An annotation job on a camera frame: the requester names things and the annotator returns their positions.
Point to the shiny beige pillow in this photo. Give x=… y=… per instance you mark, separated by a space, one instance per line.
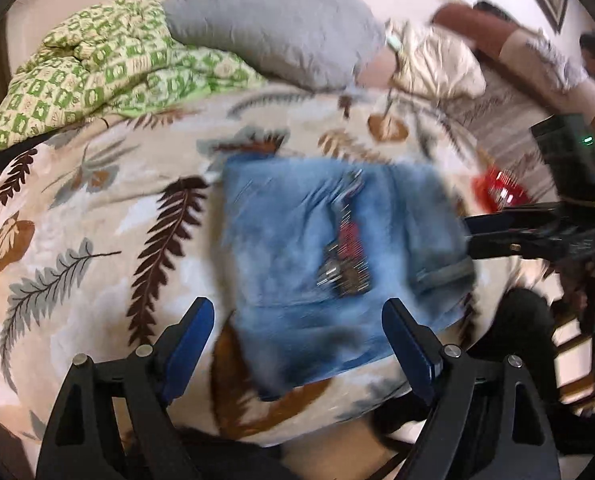
x=437 y=70

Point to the grey striped cloth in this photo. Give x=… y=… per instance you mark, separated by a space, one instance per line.
x=497 y=115

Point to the grey pillow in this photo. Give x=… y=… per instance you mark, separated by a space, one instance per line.
x=277 y=15

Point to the green patterned quilt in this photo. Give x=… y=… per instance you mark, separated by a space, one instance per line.
x=102 y=70

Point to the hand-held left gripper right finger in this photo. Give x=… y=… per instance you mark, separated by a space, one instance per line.
x=402 y=340

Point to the dark red belt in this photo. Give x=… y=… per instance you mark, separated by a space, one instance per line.
x=347 y=250

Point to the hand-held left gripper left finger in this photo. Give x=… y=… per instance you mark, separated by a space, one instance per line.
x=193 y=340

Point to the blue denim pants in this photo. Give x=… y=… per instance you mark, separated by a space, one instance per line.
x=287 y=240

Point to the leaf printed blanket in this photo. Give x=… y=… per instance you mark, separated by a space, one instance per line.
x=127 y=220

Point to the red plastic packet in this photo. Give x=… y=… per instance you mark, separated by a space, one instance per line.
x=502 y=190

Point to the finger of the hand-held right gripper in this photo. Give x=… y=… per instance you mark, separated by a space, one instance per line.
x=507 y=220
x=502 y=249

